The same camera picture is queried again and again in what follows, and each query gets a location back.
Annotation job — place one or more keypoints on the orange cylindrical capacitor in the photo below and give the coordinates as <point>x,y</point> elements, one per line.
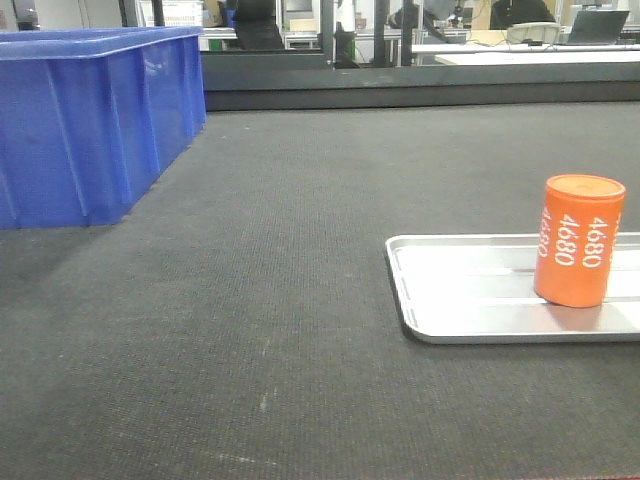
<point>577,236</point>

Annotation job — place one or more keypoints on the black conveyor side rail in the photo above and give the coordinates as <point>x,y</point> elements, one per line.
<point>235,81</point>

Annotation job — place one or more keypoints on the silver metal tray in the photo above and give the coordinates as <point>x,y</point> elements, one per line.
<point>478,288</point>

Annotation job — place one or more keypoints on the grey laptop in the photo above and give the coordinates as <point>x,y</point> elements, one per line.
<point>596,27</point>

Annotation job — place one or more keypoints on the blue crate on conveyor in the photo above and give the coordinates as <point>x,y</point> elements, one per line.
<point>91,118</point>

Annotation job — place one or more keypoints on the white background table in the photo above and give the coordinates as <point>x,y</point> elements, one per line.
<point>522,54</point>

